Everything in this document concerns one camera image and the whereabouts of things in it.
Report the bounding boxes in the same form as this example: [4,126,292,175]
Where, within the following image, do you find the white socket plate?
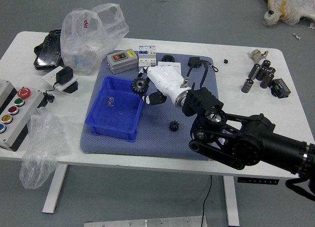
[41,66,79,92]

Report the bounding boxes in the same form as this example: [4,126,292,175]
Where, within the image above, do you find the grey red-green switch box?
[107,48,139,75]

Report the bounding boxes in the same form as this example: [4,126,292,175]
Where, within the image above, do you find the crumpled clear plastic bag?
[19,107,71,190]

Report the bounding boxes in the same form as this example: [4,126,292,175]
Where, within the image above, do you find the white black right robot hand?
[137,65,191,106]

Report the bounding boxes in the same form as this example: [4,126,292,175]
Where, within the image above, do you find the white blue circuit breaker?
[137,45,158,71]

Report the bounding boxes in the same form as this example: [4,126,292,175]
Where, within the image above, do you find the grey coloured-button control box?
[0,78,45,153]

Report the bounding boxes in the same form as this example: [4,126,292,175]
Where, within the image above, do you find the black module with wires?
[187,57,219,72]

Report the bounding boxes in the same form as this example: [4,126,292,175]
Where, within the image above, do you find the black hanging power cable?
[201,175,214,227]

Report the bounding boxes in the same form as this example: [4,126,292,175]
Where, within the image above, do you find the large clear plastic bag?
[60,2,130,75]

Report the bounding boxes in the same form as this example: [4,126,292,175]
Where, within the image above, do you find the blue-grey mat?
[80,52,220,161]

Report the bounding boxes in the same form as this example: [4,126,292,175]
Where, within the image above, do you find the blue plastic box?
[85,75,146,142]

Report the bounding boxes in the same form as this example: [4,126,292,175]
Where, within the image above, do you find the white wall switch plate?
[157,61,182,74]

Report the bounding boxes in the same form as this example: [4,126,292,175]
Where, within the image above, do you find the white grey connector plug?
[250,49,269,62]

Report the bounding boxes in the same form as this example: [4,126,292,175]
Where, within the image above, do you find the big black gear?
[131,77,149,97]

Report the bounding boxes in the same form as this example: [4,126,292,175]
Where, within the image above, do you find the black textured package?
[33,29,65,70]

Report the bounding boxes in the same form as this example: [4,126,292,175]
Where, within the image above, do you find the white table leg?
[41,164,68,214]
[222,176,241,227]

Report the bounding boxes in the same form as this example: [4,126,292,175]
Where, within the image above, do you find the black power adapter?
[54,66,74,86]

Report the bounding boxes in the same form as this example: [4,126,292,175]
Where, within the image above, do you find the plastic-wrapped yellow white heap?
[254,0,315,27]

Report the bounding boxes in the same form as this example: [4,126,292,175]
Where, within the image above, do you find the black table control panel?
[237,177,280,186]

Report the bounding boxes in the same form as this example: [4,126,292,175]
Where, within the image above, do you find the black adapter cord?
[43,83,59,103]

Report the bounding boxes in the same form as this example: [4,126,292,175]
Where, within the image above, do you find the black green terminal module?
[270,78,291,99]

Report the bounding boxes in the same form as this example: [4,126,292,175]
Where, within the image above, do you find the white part with black cap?
[262,9,280,26]

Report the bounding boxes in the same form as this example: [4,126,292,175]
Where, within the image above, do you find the black stand block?
[63,80,79,94]

